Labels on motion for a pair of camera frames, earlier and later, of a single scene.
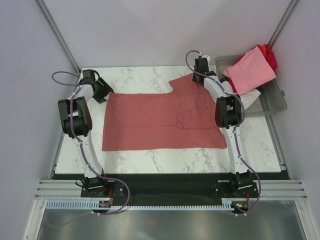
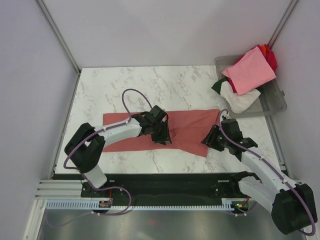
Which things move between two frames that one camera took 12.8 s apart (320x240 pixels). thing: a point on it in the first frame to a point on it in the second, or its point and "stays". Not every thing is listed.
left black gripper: x=106 y=90 to x=165 y=137
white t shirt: x=247 y=98 stays
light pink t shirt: x=251 y=71 stays
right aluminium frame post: x=289 y=12 stays
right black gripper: x=194 y=78 to x=209 y=139
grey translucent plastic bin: x=272 y=100 stays
